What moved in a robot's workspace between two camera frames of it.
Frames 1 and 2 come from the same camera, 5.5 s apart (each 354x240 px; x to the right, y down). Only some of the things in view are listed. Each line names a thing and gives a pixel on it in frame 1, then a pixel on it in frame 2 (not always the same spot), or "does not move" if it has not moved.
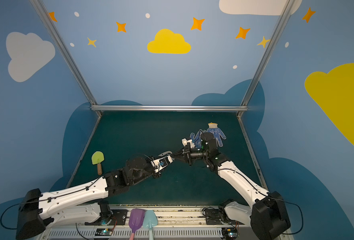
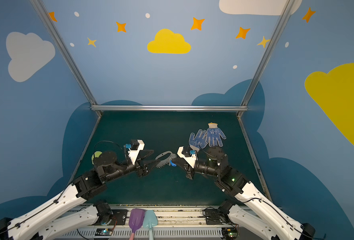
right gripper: (187, 153) to (187, 169)
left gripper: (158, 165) to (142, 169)
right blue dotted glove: (217, 132) does not move
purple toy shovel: (136, 219) does not move
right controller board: (229, 233) does not move
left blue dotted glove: (196, 139) does not move
